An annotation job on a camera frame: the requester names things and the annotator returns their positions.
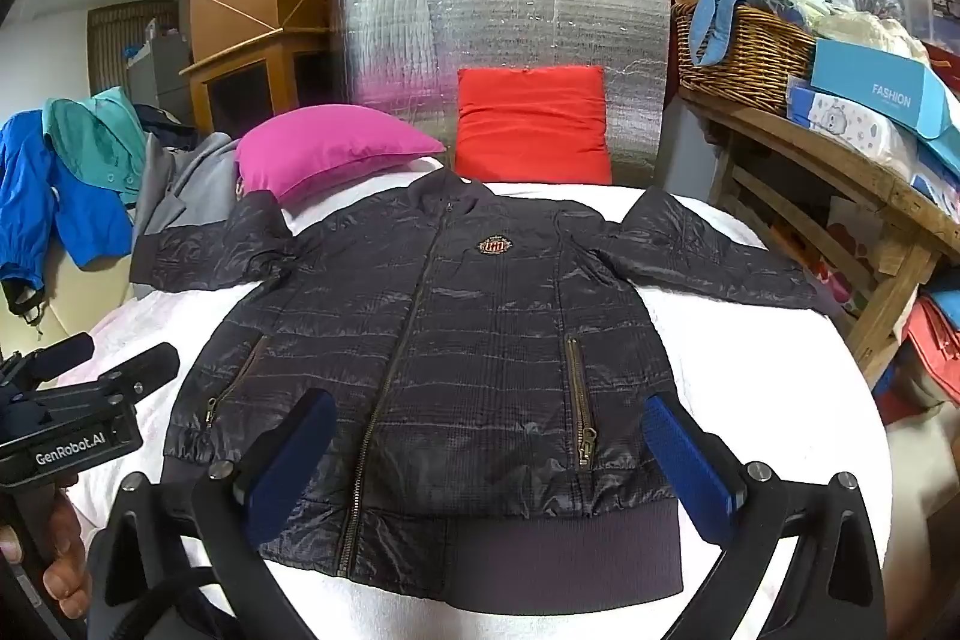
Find red bag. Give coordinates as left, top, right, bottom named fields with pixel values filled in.
left=902, top=293, right=960, bottom=410

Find grey metal cabinet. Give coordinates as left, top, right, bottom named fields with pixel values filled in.
left=126, top=21, right=194, bottom=118

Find blue cloth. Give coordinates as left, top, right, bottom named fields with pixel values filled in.
left=688, top=0, right=782, bottom=68

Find brown slatted screen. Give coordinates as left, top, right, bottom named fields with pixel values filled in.
left=86, top=0, right=181, bottom=95

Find silver foil insulation mat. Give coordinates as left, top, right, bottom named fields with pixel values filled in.
left=334, top=0, right=674, bottom=185

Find person's left hand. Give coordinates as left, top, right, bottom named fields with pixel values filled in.
left=0, top=475, right=92, bottom=620

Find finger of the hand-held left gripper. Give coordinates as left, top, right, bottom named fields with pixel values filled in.
left=96, top=342, right=182, bottom=402
left=13, top=332, right=96, bottom=387

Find white printed box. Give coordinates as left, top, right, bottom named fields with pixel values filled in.
left=785, top=77, right=925, bottom=180

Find grey coat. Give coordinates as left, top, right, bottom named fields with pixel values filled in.
left=130, top=131, right=242, bottom=304

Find blue cardboard box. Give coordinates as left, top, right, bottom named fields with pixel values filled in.
left=805, top=36, right=960, bottom=145

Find white fluffy blanket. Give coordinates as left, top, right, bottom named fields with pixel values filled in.
left=56, top=156, right=895, bottom=640

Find white paper bag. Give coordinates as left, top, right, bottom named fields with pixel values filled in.
left=814, top=196, right=895, bottom=315

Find blue jacket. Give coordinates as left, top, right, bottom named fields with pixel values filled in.
left=0, top=111, right=136, bottom=320

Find cream folded cloth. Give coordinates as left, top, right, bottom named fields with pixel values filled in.
left=812, top=10, right=932, bottom=62

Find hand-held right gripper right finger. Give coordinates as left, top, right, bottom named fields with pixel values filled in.
left=643, top=392, right=890, bottom=640

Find dark quilted zip jacket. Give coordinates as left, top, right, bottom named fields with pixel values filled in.
left=129, top=169, right=845, bottom=615

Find red pillow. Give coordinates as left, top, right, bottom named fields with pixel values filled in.
left=454, top=66, right=614, bottom=186

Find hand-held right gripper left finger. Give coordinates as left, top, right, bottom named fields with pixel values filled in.
left=86, top=389, right=338, bottom=640

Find navy garment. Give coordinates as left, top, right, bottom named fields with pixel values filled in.
left=135, top=104, right=200, bottom=152

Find pink pillow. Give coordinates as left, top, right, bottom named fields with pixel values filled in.
left=235, top=104, right=448, bottom=208

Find wicker basket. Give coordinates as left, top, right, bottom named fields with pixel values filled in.
left=670, top=1, right=820, bottom=121

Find wooden table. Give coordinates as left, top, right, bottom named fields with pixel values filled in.
left=677, top=83, right=960, bottom=390

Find teal garment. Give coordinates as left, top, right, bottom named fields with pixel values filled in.
left=43, top=87, right=151, bottom=208

